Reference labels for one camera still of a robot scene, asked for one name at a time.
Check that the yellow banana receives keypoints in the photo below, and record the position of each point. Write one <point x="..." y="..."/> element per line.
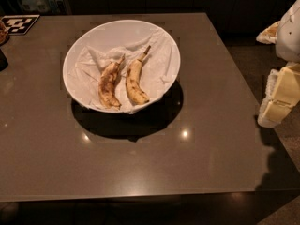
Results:
<point x="134" y="91"/>

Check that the white bowl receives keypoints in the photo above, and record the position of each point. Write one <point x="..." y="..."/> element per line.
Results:
<point x="119" y="33"/>

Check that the dark object at left edge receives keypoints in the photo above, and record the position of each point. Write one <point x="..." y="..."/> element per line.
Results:
<point x="3" y="61"/>

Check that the white paper napkin liner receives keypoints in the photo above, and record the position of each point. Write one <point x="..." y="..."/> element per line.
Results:
<point x="84" y="65"/>

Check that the black white fiducial marker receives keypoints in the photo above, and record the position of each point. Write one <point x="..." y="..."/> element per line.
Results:
<point x="19" y="24"/>

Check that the brown object at left edge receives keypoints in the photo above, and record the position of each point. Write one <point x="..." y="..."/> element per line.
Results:
<point x="4" y="35"/>

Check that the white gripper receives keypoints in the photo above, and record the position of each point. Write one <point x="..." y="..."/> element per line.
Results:
<point x="290" y="33"/>

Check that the brown spotted left banana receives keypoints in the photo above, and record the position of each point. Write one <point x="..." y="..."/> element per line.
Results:
<point x="106" y="85"/>

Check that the white plastic jugs in background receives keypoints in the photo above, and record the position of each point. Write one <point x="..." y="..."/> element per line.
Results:
<point x="44" y="7"/>

